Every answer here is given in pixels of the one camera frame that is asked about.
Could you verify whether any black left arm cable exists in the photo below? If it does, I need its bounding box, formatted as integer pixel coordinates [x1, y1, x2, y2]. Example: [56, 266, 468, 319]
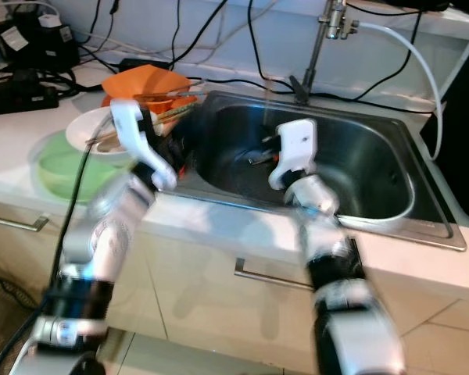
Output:
[0, 129, 110, 375]

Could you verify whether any grey floor fan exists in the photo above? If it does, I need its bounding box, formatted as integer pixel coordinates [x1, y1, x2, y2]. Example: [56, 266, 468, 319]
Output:
[0, 273, 48, 375]

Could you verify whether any white bowl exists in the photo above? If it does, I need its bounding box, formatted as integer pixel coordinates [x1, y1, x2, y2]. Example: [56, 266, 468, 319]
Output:
[66, 107, 138, 157]

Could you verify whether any black tall appliance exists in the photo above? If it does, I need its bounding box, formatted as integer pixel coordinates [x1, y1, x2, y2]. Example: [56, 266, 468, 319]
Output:
[418, 47, 469, 227]

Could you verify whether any cream cabinet door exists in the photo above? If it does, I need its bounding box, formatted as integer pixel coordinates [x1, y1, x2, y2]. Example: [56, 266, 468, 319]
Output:
[149, 234, 454, 368]
[0, 195, 153, 337]

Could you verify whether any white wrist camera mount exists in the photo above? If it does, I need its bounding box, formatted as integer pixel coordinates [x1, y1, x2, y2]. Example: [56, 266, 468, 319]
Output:
[109, 98, 179, 192]
[268, 119, 319, 192]

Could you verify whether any black power adapter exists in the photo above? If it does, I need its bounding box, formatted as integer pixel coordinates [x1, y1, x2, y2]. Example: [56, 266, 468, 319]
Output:
[0, 16, 75, 75]

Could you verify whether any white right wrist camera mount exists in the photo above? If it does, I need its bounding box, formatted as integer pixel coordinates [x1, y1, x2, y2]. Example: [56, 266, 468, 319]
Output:
[268, 119, 319, 192]

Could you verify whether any wooden chopstick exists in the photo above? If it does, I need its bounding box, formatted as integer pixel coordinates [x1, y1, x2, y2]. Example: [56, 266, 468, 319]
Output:
[90, 98, 200, 149]
[92, 105, 198, 151]

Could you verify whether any orange plate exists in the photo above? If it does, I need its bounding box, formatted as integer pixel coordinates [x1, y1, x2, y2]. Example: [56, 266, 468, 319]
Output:
[102, 92, 192, 112]

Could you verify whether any orange bowl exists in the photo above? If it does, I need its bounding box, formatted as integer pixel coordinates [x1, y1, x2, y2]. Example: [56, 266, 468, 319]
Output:
[102, 64, 184, 102]

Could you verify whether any chrome kitchen faucet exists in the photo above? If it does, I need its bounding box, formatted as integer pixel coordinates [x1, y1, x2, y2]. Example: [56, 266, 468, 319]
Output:
[289, 0, 360, 106]

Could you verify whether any brown wooden utensil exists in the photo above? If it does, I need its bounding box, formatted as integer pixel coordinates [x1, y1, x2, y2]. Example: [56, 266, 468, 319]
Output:
[133, 87, 200, 101]

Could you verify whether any black power strip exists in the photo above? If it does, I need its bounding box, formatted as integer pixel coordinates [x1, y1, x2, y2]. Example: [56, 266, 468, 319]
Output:
[0, 78, 59, 114]

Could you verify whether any green plate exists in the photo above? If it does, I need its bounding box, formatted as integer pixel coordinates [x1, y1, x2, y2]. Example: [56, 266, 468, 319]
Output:
[35, 129, 134, 200]

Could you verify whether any black wall cable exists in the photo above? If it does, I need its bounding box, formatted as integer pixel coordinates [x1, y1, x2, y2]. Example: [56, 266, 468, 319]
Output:
[246, 0, 294, 85]
[353, 4, 425, 101]

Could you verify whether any stainless steel sink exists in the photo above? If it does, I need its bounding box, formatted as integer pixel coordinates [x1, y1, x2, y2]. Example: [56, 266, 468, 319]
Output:
[172, 90, 468, 252]

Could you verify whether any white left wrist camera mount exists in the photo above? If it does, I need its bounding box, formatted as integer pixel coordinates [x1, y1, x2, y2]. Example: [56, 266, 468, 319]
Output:
[109, 98, 179, 192]

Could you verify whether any white faucet hose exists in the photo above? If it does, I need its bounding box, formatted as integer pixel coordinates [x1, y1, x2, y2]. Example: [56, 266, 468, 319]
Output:
[358, 21, 445, 161]

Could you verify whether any silver cabinet handle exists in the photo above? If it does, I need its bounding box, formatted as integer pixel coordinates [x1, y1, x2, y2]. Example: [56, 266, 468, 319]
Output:
[0, 215, 49, 233]
[234, 258, 317, 291]

